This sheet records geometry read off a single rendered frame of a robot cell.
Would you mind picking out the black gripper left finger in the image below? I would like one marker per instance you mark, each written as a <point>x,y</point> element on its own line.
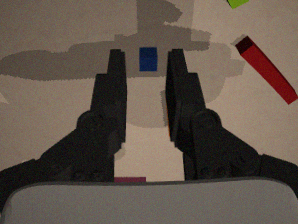
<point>88,151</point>

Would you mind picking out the dark pink rod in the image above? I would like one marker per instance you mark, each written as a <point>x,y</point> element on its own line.
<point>129,179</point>

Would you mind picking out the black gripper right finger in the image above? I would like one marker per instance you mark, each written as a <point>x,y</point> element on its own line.
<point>197,132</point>

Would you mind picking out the lime green rod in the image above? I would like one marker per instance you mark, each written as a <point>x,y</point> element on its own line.
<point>236,3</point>

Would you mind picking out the red rod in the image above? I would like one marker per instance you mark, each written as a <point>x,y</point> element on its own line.
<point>263,65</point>

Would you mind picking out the small blue cube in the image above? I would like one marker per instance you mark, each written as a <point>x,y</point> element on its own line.
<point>148,58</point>

